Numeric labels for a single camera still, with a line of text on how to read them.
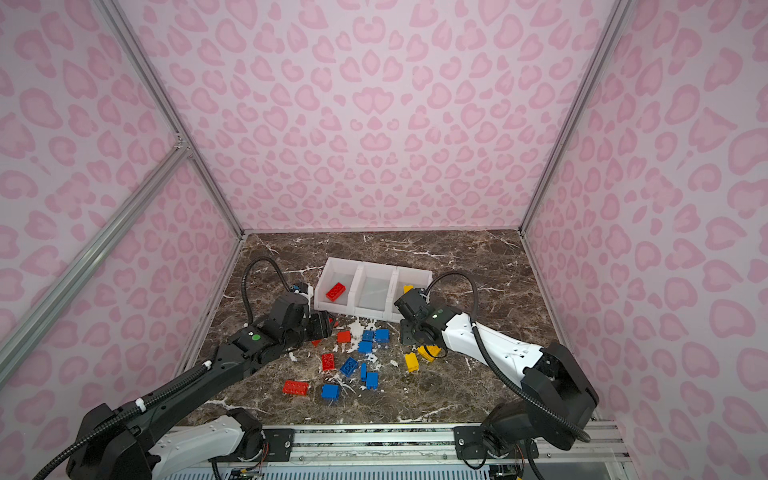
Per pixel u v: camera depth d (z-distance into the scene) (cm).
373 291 102
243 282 105
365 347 90
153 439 43
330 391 80
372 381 83
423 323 62
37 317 53
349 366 86
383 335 91
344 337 93
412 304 65
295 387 82
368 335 90
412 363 84
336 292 100
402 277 100
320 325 72
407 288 99
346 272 107
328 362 85
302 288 73
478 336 51
